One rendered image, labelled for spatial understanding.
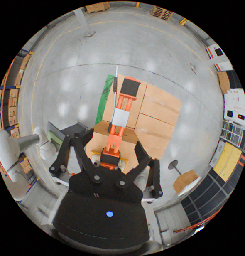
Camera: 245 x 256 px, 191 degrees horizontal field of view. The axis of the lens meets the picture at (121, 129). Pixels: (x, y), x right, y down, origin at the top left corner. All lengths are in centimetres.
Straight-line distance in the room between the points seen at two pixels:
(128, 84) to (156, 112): 70
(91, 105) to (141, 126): 103
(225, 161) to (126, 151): 711
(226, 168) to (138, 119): 715
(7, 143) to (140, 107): 118
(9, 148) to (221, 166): 777
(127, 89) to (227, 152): 716
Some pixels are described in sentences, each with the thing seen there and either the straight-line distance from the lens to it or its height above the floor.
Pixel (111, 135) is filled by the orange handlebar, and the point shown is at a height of 109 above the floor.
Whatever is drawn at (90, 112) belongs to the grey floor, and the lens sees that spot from 152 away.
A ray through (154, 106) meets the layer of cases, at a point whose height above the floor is 54.
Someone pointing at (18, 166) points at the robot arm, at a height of 140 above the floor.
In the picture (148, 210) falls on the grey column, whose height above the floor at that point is 110.
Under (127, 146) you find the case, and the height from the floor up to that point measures 94.
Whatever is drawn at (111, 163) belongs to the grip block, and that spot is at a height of 110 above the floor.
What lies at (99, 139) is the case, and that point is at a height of 94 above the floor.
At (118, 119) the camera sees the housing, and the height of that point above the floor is 109.
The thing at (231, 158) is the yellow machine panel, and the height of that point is 179.
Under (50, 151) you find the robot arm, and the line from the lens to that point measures 99.
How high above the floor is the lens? 140
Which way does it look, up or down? 75 degrees down
